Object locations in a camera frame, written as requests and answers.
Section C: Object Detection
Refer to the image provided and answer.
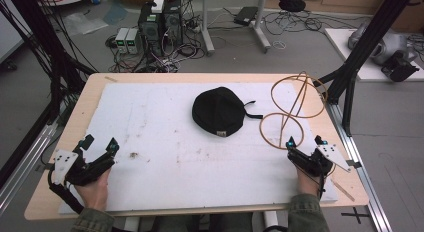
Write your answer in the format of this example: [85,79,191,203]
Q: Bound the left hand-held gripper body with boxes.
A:
[52,149,116,187]

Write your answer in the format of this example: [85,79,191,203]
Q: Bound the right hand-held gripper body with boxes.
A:
[286,143,352,178]

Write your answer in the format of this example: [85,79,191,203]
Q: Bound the person's right hand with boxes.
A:
[294,165,323,197]

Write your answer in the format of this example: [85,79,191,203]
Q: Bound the person's left hand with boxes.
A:
[73,168,112,212]

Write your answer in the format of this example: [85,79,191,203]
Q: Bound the white table leg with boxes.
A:
[262,210,280,232]
[123,216,142,232]

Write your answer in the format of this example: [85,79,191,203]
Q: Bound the white table mat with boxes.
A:
[57,82,339,215]

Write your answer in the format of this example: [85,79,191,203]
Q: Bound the black hat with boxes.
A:
[191,86,265,138]

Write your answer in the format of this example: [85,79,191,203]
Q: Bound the white floor board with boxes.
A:
[324,27,424,83]

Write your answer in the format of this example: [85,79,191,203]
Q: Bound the grey bench power supply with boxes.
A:
[125,27,142,55]
[114,27,130,55]

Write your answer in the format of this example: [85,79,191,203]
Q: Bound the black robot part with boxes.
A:
[380,51,421,83]

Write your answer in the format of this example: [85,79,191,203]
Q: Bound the grey robot shell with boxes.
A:
[347,22,418,67]

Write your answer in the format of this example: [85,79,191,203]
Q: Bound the clear plastic sheet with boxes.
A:
[62,11,110,37]

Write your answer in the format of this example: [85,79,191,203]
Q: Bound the white stand leg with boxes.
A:
[199,0,216,57]
[251,0,272,54]

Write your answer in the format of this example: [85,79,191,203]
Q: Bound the black computer tower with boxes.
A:
[162,0,185,48]
[137,2,165,57]

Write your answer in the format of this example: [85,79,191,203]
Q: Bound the flat black device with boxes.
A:
[233,5,260,27]

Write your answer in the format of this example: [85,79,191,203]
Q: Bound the black stool base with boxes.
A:
[277,0,307,13]

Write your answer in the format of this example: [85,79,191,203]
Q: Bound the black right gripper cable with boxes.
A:
[317,171,327,200]

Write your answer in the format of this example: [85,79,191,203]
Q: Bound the copper wire hat stand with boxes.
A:
[258,70,330,152]

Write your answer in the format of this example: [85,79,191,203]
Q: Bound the aluminium table rail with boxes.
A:
[0,121,65,214]
[325,101,394,232]

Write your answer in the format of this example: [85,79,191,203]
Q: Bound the tangle of floor cables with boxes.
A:
[105,11,208,74]

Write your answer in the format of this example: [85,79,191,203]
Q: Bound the black frame post with cables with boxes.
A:
[0,0,98,126]

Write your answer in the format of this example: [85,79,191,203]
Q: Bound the black floor cables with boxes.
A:
[261,8,368,37]

